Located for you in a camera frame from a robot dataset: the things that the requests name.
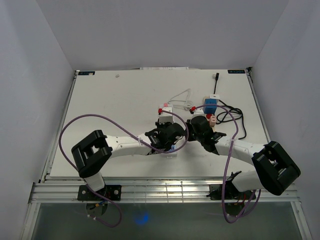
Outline beige red power strip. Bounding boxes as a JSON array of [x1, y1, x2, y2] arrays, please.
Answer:
[[203, 96, 216, 130]]

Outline blue cube socket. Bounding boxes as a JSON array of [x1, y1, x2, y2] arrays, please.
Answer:
[[203, 98, 218, 115]]

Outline white multicolour power strip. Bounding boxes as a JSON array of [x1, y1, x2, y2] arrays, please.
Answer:
[[159, 104, 179, 159]]

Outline white usb charger plug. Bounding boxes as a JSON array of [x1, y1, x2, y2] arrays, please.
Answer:
[[209, 94, 220, 100]]

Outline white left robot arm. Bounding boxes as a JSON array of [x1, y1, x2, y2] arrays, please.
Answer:
[[71, 123, 186, 200]]

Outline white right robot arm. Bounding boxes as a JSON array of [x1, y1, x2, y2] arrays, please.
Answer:
[[187, 115, 301, 199]]

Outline papers at back edge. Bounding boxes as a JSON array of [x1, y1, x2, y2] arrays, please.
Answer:
[[139, 66, 199, 71]]

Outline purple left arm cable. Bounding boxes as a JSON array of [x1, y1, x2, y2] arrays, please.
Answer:
[[58, 108, 188, 228]]

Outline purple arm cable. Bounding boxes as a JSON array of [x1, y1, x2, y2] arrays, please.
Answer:
[[193, 103, 262, 223], [58, 108, 188, 228]]

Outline black power cord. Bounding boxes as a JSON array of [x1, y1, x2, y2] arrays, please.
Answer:
[[211, 72, 248, 140]]

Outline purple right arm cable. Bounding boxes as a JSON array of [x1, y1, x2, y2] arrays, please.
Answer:
[[193, 103, 262, 223]]

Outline white power cord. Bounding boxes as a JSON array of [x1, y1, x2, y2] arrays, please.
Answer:
[[166, 88, 194, 111]]

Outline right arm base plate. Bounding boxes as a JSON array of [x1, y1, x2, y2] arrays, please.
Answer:
[[206, 184, 253, 201]]

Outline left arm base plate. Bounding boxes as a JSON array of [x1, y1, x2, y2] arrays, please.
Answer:
[[77, 185, 122, 201]]

